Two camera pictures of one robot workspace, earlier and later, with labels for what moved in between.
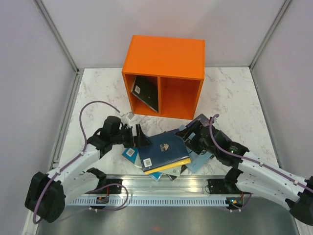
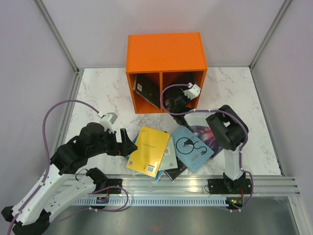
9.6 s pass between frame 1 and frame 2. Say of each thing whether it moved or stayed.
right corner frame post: stayed
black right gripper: moved
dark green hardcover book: moved
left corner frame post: stayed
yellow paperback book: moved
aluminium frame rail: stayed
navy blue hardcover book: moved
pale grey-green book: moved
